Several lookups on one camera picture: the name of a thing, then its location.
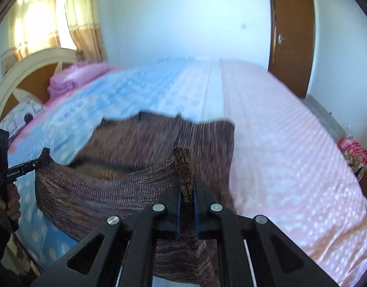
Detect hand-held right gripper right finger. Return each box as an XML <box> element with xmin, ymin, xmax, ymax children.
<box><xmin>193</xmin><ymin>175</ymin><xmax>339</xmax><ymax>287</ymax></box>

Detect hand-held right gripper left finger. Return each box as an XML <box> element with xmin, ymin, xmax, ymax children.
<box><xmin>31</xmin><ymin>179</ymin><xmax>182</xmax><ymax>287</ymax></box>

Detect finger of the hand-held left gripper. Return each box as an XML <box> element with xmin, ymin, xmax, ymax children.
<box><xmin>8</xmin><ymin>148</ymin><xmax>51</xmax><ymax>175</ymax></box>

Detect brown knit sweater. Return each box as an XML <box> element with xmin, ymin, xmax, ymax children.
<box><xmin>35</xmin><ymin>112</ymin><xmax>236</xmax><ymax>287</ymax></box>

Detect person's left hand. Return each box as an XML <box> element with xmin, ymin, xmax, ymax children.
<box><xmin>0</xmin><ymin>193</ymin><xmax>22</xmax><ymax>222</ymax></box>

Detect white patterned pillow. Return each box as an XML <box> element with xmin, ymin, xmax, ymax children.
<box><xmin>0</xmin><ymin>94</ymin><xmax>45</xmax><ymax>139</ymax></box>

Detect cream wooden headboard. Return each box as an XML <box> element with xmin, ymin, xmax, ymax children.
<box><xmin>0</xmin><ymin>48</ymin><xmax>82</xmax><ymax>129</ymax></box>

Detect folded pink blanket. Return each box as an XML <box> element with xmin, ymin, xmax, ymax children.
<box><xmin>48</xmin><ymin>62</ymin><xmax>110</xmax><ymax>98</ymax></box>

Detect dotted pink blue bedsheet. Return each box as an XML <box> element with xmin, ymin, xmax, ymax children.
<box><xmin>4</xmin><ymin>55</ymin><xmax>367</xmax><ymax>276</ymax></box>

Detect orange curtain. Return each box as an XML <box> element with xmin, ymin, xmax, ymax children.
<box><xmin>64</xmin><ymin>0</ymin><xmax>108</xmax><ymax>63</ymax></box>
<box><xmin>4</xmin><ymin>0</ymin><xmax>63</xmax><ymax>60</ymax></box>

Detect red patterned bundle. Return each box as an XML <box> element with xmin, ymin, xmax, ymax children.
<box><xmin>337</xmin><ymin>137</ymin><xmax>367</xmax><ymax>180</ymax></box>

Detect brown wooden door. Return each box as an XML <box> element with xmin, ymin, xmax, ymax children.
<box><xmin>267</xmin><ymin>0</ymin><xmax>316</xmax><ymax>99</ymax></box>

